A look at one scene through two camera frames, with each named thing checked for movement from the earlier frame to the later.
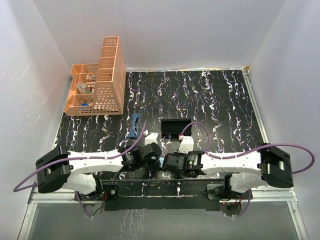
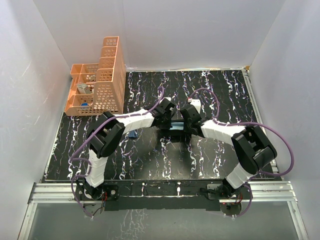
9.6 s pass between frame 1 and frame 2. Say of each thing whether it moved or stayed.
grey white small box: stayed
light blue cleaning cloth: moved
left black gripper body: moved
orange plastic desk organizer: stayed
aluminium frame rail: stayed
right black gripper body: moved
